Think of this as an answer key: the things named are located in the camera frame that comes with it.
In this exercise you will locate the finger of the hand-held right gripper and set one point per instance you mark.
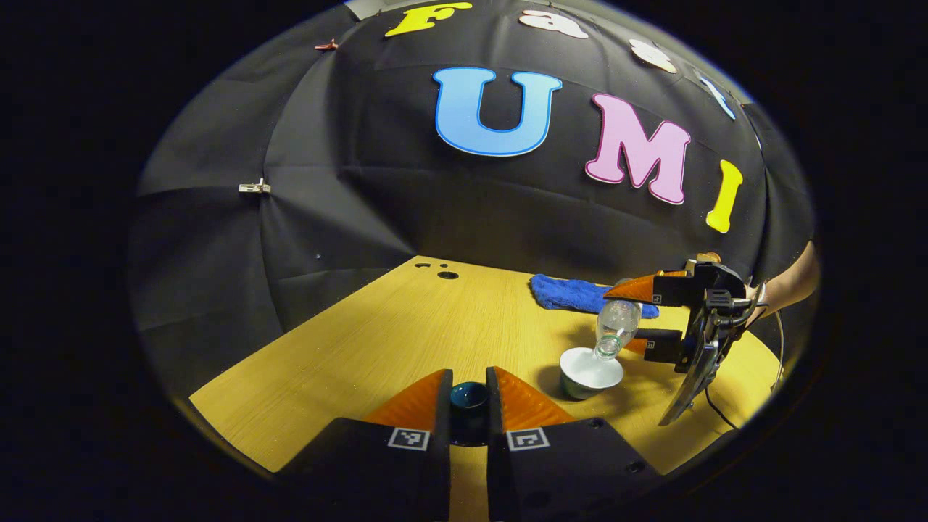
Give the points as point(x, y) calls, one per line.
point(674, 290)
point(663, 346)

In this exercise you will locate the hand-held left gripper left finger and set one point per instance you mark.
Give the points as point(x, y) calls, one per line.
point(438, 464)

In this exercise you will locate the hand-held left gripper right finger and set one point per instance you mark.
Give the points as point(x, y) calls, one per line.
point(500, 464)

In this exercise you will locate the clear plastic water bottle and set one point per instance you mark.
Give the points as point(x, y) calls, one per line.
point(616, 322)

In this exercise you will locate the brown bread slice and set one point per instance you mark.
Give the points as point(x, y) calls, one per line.
point(709, 257)

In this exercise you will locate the blue towel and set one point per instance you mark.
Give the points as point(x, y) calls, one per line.
point(569, 293)

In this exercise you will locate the black backdrop cloth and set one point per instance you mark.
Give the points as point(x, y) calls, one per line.
point(326, 217)

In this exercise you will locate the silver metal clip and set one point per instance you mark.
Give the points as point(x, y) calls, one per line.
point(254, 187)

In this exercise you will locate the red clip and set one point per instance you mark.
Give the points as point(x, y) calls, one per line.
point(326, 46)

